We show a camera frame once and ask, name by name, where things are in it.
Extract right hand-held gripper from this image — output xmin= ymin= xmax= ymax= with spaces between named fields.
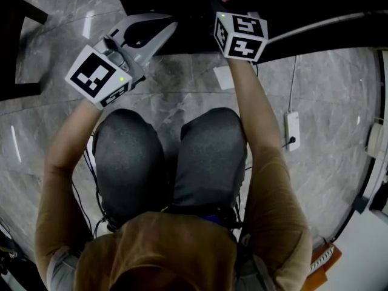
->
xmin=210 ymin=0 xmax=269 ymax=63

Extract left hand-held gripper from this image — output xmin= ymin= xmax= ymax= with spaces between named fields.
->
xmin=64 ymin=13 xmax=179 ymax=111

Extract person's right forearm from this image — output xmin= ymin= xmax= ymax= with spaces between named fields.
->
xmin=226 ymin=58 xmax=287 ymax=157

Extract white round device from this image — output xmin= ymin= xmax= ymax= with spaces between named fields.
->
xmin=365 ymin=122 xmax=388 ymax=161

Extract white power cable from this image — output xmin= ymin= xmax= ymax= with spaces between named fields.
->
xmin=287 ymin=55 xmax=298 ymax=113

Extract bundle of black cables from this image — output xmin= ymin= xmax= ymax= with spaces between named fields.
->
xmin=71 ymin=132 xmax=122 ymax=239

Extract person's left leg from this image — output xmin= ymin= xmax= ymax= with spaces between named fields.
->
xmin=92 ymin=108 xmax=172 ymax=224

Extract black furniture frame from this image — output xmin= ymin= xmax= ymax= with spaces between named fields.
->
xmin=0 ymin=0 xmax=49 ymax=102

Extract person's brown shirt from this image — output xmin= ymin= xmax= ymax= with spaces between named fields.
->
xmin=34 ymin=145 xmax=313 ymax=291

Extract white power strip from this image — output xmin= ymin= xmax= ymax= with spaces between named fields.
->
xmin=284 ymin=110 xmax=301 ymax=152

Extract person's leg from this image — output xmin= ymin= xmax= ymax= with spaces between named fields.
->
xmin=172 ymin=107 xmax=249 ymax=209
xmin=92 ymin=108 xmax=172 ymax=224

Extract orange striped object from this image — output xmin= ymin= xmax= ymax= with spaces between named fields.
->
xmin=307 ymin=238 xmax=343 ymax=291

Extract person's left forearm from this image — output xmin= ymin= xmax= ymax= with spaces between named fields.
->
xmin=44 ymin=98 xmax=103 ymax=172

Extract person's right leg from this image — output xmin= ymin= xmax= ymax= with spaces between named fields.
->
xmin=172 ymin=107 xmax=249 ymax=209

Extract white paper sheet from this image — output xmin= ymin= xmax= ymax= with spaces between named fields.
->
xmin=213 ymin=65 xmax=236 ymax=91

